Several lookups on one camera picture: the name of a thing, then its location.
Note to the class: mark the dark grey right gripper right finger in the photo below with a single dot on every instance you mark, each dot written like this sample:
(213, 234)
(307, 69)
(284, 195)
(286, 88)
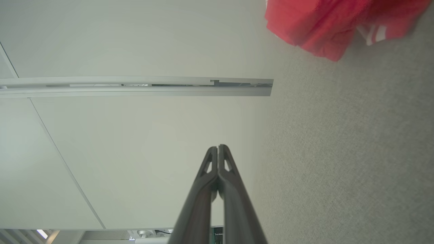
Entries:
(240, 220)

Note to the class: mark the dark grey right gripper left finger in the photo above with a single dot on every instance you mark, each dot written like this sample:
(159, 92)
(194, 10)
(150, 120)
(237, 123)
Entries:
(196, 217)

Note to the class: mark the red shorts with white trim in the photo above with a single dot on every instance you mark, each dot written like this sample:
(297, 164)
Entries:
(315, 23)

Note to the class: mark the grey aluminium partition post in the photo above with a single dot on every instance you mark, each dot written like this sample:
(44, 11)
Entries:
(135, 89)

